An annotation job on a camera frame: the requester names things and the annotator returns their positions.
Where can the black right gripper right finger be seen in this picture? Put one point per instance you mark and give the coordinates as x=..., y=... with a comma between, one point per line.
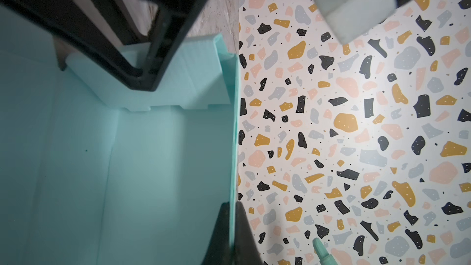
x=245, y=250

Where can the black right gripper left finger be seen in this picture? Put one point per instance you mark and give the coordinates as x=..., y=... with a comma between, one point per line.
x=218, y=251

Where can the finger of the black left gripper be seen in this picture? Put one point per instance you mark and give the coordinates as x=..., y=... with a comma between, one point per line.
x=170, y=27
x=63, y=18

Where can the mint paper box sheet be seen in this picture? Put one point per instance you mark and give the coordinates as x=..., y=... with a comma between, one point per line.
x=93, y=173

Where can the mint marker pen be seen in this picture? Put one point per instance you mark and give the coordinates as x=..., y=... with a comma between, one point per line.
x=325, y=258

